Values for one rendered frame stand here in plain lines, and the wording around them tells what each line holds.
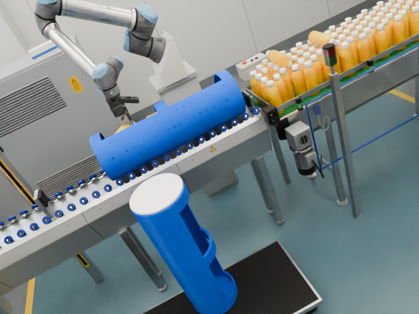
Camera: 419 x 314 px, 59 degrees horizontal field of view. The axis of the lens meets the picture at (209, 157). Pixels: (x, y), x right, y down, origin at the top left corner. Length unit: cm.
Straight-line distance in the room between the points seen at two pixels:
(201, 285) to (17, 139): 231
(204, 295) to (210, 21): 360
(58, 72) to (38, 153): 80
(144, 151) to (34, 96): 171
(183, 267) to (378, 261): 121
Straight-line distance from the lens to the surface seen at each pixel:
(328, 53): 204
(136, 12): 261
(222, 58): 512
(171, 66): 267
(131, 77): 488
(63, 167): 386
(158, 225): 176
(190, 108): 207
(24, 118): 366
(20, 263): 243
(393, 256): 257
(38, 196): 229
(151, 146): 206
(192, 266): 198
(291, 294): 230
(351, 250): 261
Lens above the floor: 206
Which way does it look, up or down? 33 degrees down
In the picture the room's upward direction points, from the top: 24 degrees counter-clockwise
